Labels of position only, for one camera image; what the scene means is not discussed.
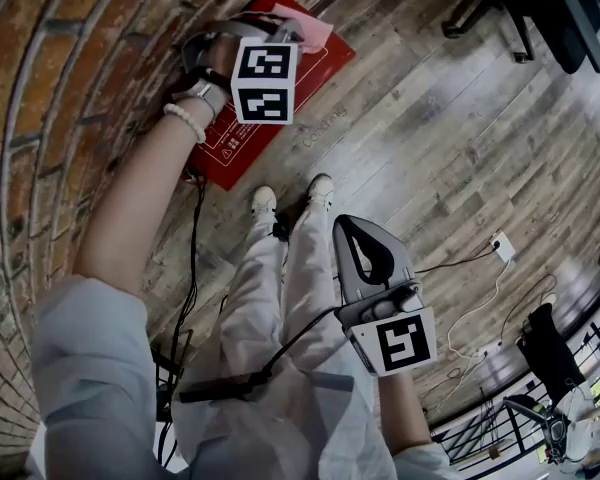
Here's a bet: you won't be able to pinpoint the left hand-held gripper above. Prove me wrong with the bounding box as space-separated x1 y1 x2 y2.
214 15 311 126

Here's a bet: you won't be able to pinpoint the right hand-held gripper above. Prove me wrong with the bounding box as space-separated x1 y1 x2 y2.
332 213 439 378

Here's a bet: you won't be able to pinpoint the pink cloth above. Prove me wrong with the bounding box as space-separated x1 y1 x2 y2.
272 2 334 54

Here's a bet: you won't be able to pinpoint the red fire extinguisher box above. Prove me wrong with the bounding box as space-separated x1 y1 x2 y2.
179 0 357 193

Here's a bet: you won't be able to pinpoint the person's right forearm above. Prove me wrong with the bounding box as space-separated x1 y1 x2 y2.
377 367 434 457

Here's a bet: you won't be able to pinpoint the person's left forearm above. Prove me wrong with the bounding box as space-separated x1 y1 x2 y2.
72 95 221 299

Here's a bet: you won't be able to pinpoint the person's left hand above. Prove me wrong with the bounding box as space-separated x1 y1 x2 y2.
182 31 241 92

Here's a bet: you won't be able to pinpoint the person's right white shoe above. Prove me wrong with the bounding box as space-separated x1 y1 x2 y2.
307 173 335 207

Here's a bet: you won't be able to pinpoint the person's white shoe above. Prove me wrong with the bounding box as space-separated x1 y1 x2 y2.
251 185 279 217
307 173 335 207

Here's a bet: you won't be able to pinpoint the person's white trousers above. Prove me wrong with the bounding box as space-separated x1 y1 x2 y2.
214 197 341 384

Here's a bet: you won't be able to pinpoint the person's left white shoe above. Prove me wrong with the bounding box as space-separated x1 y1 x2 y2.
251 185 279 217

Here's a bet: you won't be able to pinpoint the white power strip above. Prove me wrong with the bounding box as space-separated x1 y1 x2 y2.
489 231 517 262

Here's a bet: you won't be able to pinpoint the black battery pack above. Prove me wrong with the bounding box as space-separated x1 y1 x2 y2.
178 372 271 404

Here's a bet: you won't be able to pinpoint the black metal railing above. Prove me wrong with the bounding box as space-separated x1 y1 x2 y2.
429 307 600 480

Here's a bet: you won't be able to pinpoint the black office chair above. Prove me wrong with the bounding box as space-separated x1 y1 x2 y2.
439 0 600 75

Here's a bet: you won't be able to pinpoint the person in white shirt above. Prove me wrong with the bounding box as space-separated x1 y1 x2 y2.
29 272 451 480

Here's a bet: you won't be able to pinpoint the black floor cable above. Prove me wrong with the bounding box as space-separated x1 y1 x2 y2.
499 272 559 344
414 245 499 275

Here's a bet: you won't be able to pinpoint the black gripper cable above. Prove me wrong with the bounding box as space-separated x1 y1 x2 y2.
259 307 349 384
154 167 209 469

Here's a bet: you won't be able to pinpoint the grey wrist strap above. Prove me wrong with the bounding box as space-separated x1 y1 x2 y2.
172 78 229 119

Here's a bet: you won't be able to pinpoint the white floor cable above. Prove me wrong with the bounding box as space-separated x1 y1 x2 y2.
447 257 511 364

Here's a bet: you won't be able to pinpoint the white bead bracelet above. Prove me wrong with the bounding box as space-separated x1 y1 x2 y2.
163 102 209 144

